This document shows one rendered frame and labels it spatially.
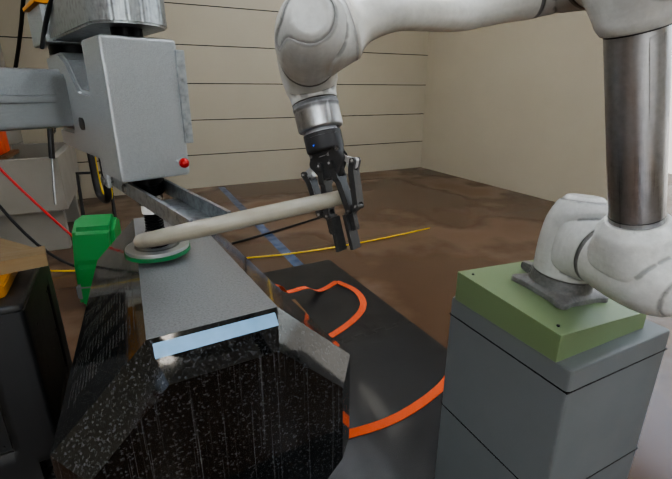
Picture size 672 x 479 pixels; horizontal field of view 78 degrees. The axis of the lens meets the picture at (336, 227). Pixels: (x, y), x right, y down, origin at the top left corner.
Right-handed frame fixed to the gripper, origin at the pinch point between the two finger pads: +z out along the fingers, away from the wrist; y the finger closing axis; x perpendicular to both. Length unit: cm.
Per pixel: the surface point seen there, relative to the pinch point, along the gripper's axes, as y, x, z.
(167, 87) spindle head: 63, -17, -53
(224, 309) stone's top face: 47.2, -4.3, 15.5
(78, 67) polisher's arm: 109, -16, -76
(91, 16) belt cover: 66, 0, -72
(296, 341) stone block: 34.2, -15.1, 29.2
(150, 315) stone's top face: 61, 9, 12
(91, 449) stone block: 62, 30, 37
